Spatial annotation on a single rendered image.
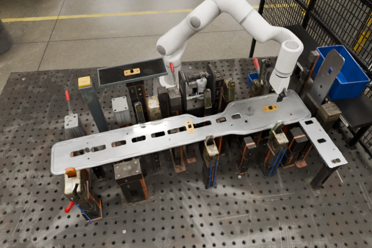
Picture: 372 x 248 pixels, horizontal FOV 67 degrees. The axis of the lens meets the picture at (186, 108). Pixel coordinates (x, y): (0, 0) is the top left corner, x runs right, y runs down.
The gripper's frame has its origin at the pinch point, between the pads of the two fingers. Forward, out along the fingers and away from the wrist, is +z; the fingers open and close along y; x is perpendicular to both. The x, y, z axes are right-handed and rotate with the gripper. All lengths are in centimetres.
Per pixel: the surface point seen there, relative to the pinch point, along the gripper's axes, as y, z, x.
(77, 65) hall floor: -192, 112, -131
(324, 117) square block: 15.0, 10.1, 23.4
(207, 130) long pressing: 4.6, 11.8, -38.4
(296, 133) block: 18.2, 13.9, 6.5
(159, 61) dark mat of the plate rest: -37, -4, -54
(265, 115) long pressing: 4.3, 11.9, -4.7
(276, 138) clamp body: 21.4, 7.8, -8.2
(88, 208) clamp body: 23, 28, -105
